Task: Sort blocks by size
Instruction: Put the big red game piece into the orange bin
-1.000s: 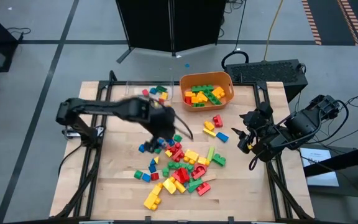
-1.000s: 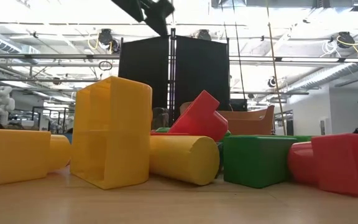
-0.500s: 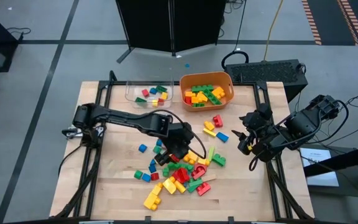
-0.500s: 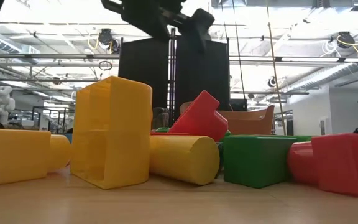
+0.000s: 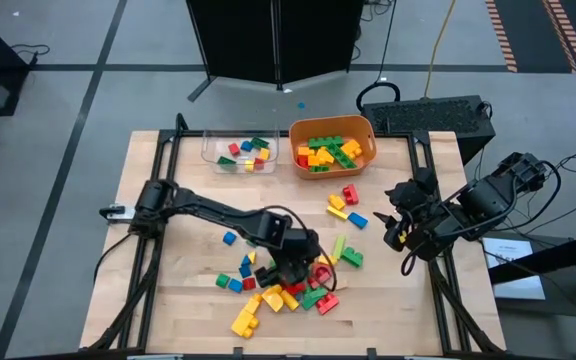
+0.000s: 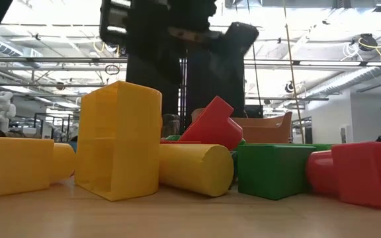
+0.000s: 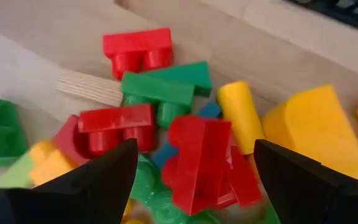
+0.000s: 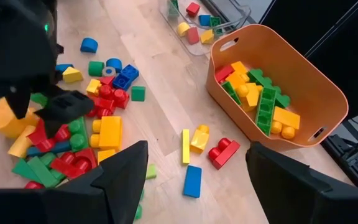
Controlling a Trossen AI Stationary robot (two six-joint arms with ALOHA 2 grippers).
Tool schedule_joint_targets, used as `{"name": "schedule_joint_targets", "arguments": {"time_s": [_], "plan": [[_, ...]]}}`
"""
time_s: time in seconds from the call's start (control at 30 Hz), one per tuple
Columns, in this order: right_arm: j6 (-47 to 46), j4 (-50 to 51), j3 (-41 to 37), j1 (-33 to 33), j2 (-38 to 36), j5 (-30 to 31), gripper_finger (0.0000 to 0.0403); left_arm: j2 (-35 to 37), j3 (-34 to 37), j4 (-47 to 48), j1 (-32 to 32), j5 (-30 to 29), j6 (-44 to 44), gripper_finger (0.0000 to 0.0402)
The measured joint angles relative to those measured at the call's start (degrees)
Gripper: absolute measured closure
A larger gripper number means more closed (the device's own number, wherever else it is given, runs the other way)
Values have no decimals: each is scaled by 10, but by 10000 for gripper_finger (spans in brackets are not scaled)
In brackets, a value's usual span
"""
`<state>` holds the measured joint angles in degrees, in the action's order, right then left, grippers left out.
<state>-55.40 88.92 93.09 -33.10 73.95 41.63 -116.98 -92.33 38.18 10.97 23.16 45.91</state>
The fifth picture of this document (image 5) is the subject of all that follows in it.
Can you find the yellow hollow block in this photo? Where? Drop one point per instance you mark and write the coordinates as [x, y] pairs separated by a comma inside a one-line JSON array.
[[273, 298]]

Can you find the long green stud block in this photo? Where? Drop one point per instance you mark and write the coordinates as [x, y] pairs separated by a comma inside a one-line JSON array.
[[342, 156], [325, 141]]

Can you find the black partition screen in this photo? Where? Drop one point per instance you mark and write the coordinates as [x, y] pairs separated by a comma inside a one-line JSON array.
[[278, 35]]

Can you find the blue triangle block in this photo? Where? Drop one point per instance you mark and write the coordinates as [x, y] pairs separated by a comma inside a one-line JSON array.
[[245, 260]]

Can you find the flat red block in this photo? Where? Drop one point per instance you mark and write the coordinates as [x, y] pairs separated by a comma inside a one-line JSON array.
[[295, 288]]

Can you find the black computer case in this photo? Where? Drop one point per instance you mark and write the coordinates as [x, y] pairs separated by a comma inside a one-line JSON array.
[[428, 117]]

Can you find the small yellow block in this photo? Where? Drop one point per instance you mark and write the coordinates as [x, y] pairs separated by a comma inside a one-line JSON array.
[[264, 154], [249, 165]]

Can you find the yellow triangle block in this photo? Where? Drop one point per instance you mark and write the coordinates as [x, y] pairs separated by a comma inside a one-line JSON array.
[[252, 256]]

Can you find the thin yellow bar block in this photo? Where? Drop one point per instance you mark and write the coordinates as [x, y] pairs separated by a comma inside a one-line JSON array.
[[337, 213]]

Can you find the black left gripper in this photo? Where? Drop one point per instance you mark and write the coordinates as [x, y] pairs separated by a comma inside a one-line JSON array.
[[295, 250]]

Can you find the red arch block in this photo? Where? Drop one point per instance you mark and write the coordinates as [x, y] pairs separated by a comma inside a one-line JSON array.
[[322, 272]]

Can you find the wooden plank block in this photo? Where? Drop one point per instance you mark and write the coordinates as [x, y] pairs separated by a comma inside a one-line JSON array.
[[342, 285]]

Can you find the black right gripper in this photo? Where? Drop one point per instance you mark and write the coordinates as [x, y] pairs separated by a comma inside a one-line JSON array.
[[420, 200]]

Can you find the small green block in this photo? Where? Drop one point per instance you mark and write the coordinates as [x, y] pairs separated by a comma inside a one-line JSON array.
[[222, 280], [250, 243]]

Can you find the large yellow stud block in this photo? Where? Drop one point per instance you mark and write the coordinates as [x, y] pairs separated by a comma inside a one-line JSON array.
[[244, 323]]

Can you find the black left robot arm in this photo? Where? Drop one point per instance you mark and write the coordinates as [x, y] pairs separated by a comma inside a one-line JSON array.
[[218, 215]]

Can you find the orange plastic bin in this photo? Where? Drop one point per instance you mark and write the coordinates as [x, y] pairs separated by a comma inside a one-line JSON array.
[[363, 162]]

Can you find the green wedge block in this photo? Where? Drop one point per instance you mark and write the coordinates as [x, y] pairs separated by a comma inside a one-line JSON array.
[[309, 302]]

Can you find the red stud block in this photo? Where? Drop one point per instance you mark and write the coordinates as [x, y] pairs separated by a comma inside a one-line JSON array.
[[351, 194], [303, 161], [327, 303]]

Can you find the clear plastic bin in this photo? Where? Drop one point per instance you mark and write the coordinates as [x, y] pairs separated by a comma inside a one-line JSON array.
[[208, 150]]

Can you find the black side desk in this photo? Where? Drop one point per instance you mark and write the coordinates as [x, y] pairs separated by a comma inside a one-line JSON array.
[[548, 260]]

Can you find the white paper sheet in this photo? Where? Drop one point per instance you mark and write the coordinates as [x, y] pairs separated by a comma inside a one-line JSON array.
[[513, 272]]

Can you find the small green brick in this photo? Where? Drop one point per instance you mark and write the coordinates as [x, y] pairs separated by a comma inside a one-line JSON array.
[[259, 142], [226, 161]]

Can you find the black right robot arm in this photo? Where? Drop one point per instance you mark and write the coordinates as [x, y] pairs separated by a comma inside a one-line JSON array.
[[483, 205]]

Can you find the yellow cylinder block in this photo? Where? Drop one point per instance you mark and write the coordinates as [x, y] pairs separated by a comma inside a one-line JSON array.
[[289, 300]]

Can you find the light green bar block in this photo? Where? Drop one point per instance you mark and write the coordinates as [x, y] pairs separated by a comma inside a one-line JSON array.
[[338, 246]]

